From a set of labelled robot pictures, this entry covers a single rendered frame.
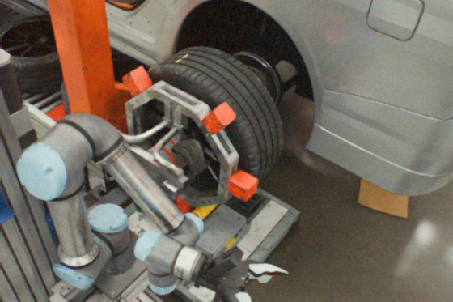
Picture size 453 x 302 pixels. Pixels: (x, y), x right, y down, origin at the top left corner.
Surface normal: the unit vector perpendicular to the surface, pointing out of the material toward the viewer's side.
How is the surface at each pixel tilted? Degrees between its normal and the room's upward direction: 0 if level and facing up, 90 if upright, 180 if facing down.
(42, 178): 83
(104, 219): 7
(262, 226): 0
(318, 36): 90
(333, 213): 0
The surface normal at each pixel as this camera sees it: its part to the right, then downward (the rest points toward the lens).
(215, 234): 0.05, -0.71
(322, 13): -0.62, 0.54
